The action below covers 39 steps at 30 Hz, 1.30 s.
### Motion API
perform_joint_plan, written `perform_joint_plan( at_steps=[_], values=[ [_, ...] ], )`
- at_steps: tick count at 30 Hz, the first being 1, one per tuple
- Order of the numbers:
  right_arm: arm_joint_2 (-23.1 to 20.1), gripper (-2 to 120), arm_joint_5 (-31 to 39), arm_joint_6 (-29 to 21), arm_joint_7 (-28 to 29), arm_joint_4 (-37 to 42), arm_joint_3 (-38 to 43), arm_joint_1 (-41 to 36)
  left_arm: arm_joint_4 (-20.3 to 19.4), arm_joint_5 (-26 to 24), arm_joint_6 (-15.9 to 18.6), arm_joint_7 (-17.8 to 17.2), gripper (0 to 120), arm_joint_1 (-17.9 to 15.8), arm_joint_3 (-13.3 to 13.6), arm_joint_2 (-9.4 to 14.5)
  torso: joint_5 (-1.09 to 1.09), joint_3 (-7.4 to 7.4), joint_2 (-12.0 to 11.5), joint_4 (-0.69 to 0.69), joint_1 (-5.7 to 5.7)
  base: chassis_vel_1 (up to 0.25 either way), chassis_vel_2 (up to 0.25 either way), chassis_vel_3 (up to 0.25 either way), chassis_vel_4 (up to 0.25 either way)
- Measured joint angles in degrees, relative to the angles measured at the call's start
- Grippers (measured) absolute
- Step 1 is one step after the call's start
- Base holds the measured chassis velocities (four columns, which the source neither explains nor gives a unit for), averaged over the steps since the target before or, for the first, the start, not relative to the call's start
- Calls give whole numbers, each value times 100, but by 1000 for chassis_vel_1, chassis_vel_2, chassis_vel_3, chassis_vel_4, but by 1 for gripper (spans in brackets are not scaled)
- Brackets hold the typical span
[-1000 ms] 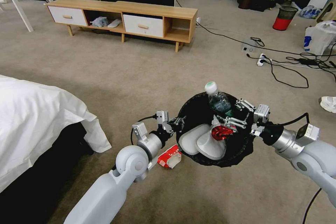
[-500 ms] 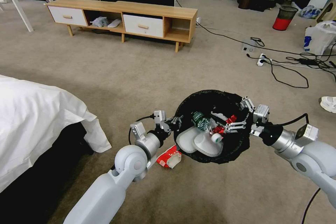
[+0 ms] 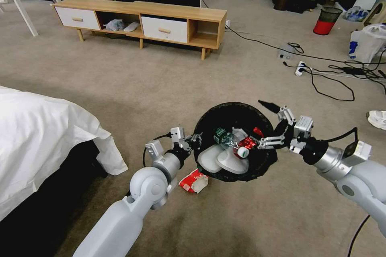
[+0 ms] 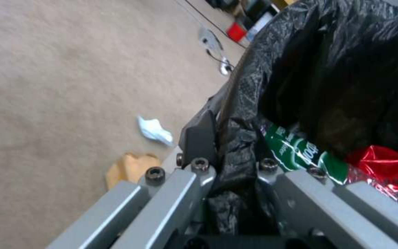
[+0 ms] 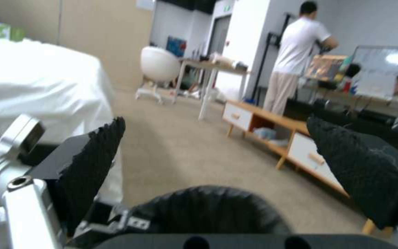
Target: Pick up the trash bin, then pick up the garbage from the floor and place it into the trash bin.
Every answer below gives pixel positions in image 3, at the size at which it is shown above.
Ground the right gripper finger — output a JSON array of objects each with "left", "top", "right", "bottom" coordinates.
[
  {"left": 258, "top": 99, "right": 298, "bottom": 127},
  {"left": 255, "top": 120, "right": 291, "bottom": 151}
]

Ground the black round trash bin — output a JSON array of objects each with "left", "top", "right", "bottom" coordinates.
[{"left": 193, "top": 101, "right": 278, "bottom": 183}]

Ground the black mesh bin red base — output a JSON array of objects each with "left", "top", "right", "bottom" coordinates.
[{"left": 312, "top": 6, "right": 343, "bottom": 36}]

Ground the dark brown bin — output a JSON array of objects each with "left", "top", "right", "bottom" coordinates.
[{"left": 273, "top": 0, "right": 292, "bottom": 11}]

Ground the red shiny snack wrapper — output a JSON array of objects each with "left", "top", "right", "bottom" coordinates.
[{"left": 237, "top": 126, "right": 263, "bottom": 150}]

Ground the clear bottle with green label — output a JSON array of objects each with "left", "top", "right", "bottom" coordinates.
[{"left": 213, "top": 126, "right": 250, "bottom": 160}]

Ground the red and white carton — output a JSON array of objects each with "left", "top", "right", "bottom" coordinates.
[{"left": 179, "top": 167, "right": 209, "bottom": 195}]

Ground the crumpled white paper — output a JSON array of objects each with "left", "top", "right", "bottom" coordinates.
[{"left": 231, "top": 127, "right": 248, "bottom": 141}]

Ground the white power strip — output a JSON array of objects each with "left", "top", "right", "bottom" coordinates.
[{"left": 294, "top": 61, "right": 308, "bottom": 77}]

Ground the white sneaker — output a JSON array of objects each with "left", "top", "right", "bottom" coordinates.
[{"left": 366, "top": 110, "right": 386, "bottom": 131}]

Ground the white bag with blue print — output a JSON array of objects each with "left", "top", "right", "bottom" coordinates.
[{"left": 349, "top": 24, "right": 386, "bottom": 64}]

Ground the white cabinet drawer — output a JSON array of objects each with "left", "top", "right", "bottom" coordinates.
[
  {"left": 141, "top": 16, "right": 189, "bottom": 44},
  {"left": 55, "top": 6, "right": 101, "bottom": 31}
]

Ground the blue and white plastic bag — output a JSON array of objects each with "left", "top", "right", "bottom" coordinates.
[{"left": 343, "top": 6, "right": 370, "bottom": 22}]

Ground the long wooden tv cabinet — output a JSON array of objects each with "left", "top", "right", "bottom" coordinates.
[{"left": 50, "top": 0, "right": 228, "bottom": 61}]

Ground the crumpled clear plastic bag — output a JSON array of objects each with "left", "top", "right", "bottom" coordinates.
[{"left": 103, "top": 18, "right": 125, "bottom": 32}]

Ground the white bed sheet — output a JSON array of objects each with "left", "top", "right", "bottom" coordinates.
[{"left": 0, "top": 86, "right": 129, "bottom": 222}]

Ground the black bed base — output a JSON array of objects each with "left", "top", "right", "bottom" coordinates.
[{"left": 0, "top": 139, "right": 109, "bottom": 257}]

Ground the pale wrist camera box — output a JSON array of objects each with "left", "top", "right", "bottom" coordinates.
[
  {"left": 294, "top": 115, "right": 314, "bottom": 139},
  {"left": 170, "top": 126, "right": 185, "bottom": 143}
]

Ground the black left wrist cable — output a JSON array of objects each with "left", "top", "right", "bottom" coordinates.
[{"left": 142, "top": 133, "right": 173, "bottom": 168}]

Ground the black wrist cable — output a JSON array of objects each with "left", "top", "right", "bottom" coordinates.
[
  {"left": 142, "top": 133, "right": 173, "bottom": 168},
  {"left": 326, "top": 127, "right": 360, "bottom": 150}
]

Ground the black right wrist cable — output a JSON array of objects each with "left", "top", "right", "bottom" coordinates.
[{"left": 326, "top": 127, "right": 360, "bottom": 150}]

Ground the black floor cable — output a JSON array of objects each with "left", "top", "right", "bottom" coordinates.
[{"left": 201, "top": 0, "right": 386, "bottom": 102}]

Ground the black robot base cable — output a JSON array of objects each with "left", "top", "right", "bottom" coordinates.
[{"left": 347, "top": 214, "right": 371, "bottom": 257}]

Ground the white table frame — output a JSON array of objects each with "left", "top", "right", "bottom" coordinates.
[{"left": 0, "top": 0, "right": 62, "bottom": 37}]

